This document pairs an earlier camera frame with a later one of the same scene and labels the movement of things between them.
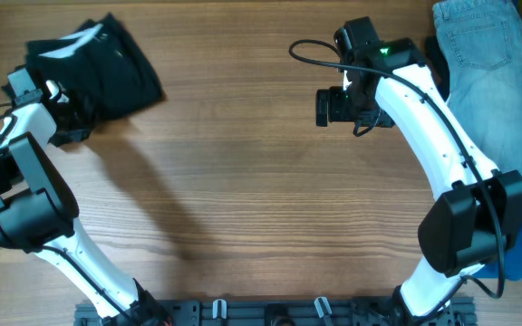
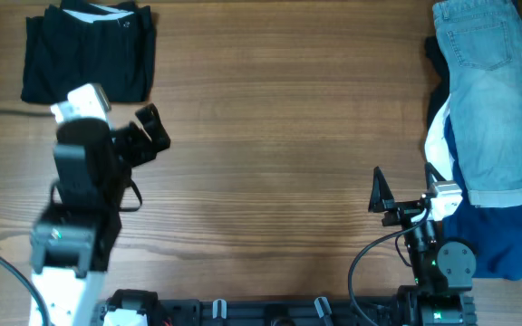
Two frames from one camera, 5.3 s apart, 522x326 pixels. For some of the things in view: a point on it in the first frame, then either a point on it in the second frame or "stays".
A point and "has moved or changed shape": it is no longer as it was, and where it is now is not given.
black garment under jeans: [438, 66] stays
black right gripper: [331, 100] to [381, 201]
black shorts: [100, 65] has moved or changed shape
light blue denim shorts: [498, 83] stays
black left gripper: [78, 132] to [147, 150]
